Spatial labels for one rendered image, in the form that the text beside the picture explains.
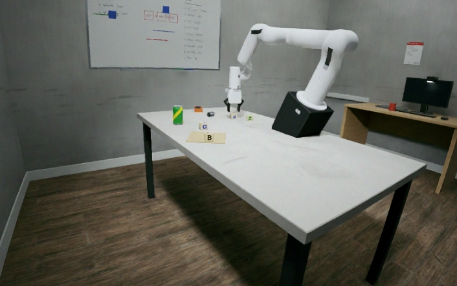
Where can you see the tan square mat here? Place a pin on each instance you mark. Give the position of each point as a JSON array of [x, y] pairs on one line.
[[199, 137]]

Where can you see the green drink can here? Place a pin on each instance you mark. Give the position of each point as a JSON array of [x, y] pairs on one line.
[[177, 115]]

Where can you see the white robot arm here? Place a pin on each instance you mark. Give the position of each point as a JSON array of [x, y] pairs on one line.
[[334, 45]]

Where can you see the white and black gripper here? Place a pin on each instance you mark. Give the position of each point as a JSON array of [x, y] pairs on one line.
[[233, 97]]

